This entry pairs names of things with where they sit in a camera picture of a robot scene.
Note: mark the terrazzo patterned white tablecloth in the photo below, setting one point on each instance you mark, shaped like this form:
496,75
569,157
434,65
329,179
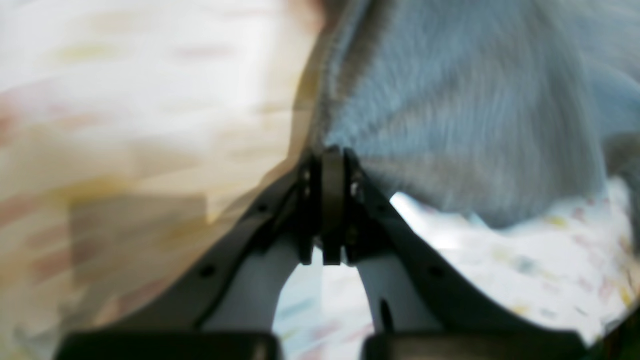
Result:
136,133

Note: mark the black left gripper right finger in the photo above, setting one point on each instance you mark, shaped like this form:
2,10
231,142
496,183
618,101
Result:
422,307

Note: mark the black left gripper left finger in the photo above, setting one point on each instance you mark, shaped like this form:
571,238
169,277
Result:
223,307

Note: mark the grey t-shirt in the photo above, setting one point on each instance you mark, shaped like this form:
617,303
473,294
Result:
498,108

